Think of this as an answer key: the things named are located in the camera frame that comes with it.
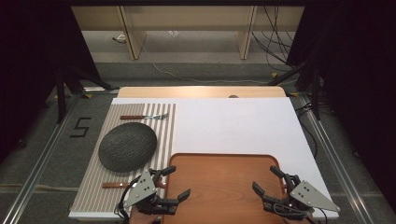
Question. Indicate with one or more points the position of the black tripod stand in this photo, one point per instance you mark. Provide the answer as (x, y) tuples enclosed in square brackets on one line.
[(61, 93), (316, 93)]

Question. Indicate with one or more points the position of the person's left hand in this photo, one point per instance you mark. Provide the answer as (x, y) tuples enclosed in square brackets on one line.
[(140, 217)]

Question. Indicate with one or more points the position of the striped placemat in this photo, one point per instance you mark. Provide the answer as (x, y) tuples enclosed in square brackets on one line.
[(102, 186)]

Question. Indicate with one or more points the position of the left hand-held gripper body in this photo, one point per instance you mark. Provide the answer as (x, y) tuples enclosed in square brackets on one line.
[(141, 188)]

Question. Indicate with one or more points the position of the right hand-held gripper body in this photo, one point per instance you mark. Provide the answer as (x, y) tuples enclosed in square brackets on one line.
[(311, 199)]

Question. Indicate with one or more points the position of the white table board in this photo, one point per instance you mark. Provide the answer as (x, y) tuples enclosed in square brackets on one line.
[(236, 124)]

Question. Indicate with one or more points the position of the dark curtain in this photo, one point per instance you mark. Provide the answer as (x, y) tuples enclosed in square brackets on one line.
[(31, 62), (358, 77)]

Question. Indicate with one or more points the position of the light wooden table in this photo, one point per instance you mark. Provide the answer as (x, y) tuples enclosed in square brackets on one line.
[(199, 91)]

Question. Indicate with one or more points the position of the metal floor rail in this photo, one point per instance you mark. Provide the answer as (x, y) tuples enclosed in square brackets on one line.
[(339, 168), (37, 168)]

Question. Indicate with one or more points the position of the dark round plate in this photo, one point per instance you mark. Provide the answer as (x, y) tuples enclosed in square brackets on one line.
[(127, 146)]

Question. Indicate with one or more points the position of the brown wooden tray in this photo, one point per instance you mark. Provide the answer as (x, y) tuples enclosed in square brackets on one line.
[(222, 186)]

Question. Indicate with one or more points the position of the beige desk frame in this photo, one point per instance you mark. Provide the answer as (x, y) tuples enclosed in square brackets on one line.
[(186, 17)]

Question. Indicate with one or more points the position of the person's right hand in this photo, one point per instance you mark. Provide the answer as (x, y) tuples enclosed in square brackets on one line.
[(294, 221)]

